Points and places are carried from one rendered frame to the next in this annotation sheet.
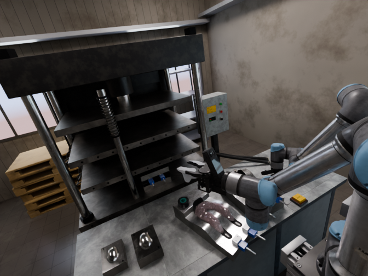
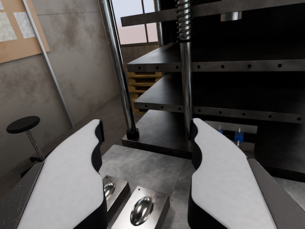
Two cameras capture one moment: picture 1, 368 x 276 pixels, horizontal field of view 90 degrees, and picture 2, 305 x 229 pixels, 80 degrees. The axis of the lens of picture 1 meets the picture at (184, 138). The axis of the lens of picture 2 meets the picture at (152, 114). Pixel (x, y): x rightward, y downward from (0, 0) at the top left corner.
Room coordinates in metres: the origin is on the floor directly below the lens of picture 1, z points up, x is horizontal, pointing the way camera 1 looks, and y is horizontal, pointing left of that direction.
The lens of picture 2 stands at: (0.60, -0.07, 1.52)
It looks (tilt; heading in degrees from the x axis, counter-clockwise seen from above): 28 degrees down; 51
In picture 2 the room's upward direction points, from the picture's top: 8 degrees counter-clockwise
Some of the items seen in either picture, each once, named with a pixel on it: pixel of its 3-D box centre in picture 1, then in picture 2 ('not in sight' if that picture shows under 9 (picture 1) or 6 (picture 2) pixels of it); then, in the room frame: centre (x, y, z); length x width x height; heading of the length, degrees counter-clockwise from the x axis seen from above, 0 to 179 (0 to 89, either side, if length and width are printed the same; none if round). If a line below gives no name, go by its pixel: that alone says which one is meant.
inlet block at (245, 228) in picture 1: (254, 233); not in sight; (0.75, -0.31, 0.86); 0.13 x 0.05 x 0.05; 39
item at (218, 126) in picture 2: (149, 167); (232, 115); (1.67, 0.41, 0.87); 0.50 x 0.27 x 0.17; 22
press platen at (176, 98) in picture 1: (125, 107); (232, 5); (1.78, 0.51, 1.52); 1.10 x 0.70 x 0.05; 112
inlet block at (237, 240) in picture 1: (244, 246); not in sight; (0.68, -0.23, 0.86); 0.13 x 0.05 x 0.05; 39
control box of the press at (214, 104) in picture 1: (216, 157); not in sight; (1.86, -0.33, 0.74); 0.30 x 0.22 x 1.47; 112
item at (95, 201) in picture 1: (145, 174); (224, 122); (1.73, 0.49, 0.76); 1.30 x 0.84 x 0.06; 112
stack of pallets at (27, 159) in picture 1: (64, 170); (167, 85); (2.84, 2.12, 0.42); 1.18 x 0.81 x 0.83; 113
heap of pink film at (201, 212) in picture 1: (212, 212); not in sight; (0.92, -0.10, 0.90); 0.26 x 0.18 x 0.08; 39
